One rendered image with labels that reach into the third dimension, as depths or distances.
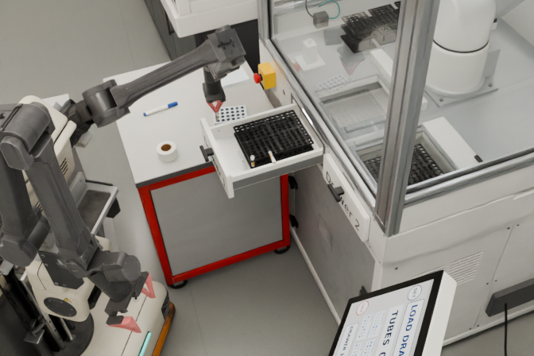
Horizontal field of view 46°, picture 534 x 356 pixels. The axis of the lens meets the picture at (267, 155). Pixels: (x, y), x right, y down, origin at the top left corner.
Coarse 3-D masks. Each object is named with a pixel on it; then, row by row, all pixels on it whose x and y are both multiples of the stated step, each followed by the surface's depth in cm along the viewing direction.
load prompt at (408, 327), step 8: (408, 304) 137; (416, 304) 134; (408, 312) 135; (416, 312) 132; (408, 320) 133; (416, 320) 131; (400, 328) 133; (408, 328) 131; (416, 328) 129; (400, 336) 131; (408, 336) 129; (400, 344) 129; (408, 344) 127; (400, 352) 128; (408, 352) 126
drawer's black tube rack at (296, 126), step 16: (288, 112) 217; (240, 128) 213; (256, 128) 212; (272, 128) 212; (288, 128) 216; (304, 128) 211; (240, 144) 212; (256, 144) 208; (272, 144) 207; (288, 144) 207; (304, 144) 210; (256, 160) 202
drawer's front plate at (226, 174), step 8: (200, 120) 212; (208, 128) 209; (208, 136) 207; (208, 144) 210; (216, 144) 204; (216, 152) 201; (216, 160) 203; (224, 160) 199; (216, 168) 209; (224, 168) 196; (224, 176) 197; (232, 184) 198; (232, 192) 200
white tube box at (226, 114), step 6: (222, 108) 236; (228, 108) 236; (234, 108) 235; (240, 108) 235; (222, 114) 233; (228, 114) 233; (234, 114) 233; (240, 114) 233; (246, 114) 233; (222, 120) 232; (228, 120) 233
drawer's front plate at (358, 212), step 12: (324, 156) 199; (324, 168) 203; (336, 168) 194; (336, 180) 194; (348, 192) 187; (348, 204) 190; (360, 204) 184; (348, 216) 193; (360, 216) 183; (360, 228) 186
